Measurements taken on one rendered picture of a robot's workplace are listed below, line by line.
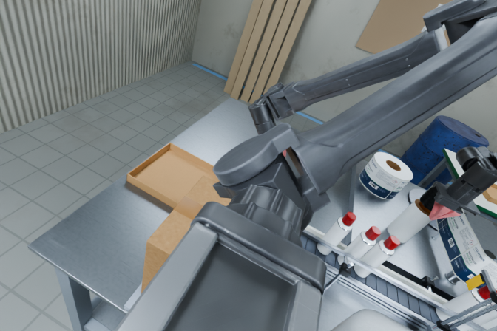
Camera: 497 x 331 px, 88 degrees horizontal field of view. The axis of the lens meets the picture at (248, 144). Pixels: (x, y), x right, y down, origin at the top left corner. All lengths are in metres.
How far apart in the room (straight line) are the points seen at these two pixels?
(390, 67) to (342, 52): 3.24
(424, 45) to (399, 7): 3.20
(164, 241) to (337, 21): 3.43
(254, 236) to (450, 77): 0.28
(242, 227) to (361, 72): 0.43
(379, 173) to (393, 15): 2.57
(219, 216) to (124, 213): 0.85
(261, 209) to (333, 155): 0.12
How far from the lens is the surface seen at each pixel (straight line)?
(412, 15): 3.72
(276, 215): 0.20
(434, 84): 0.35
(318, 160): 0.28
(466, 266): 1.33
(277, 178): 0.23
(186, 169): 1.15
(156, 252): 0.61
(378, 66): 0.53
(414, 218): 1.23
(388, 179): 1.41
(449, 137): 3.39
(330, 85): 0.57
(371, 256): 1.00
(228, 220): 0.16
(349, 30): 3.72
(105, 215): 1.00
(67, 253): 0.94
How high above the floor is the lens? 1.64
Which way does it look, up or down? 35 degrees down
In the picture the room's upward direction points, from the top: 21 degrees clockwise
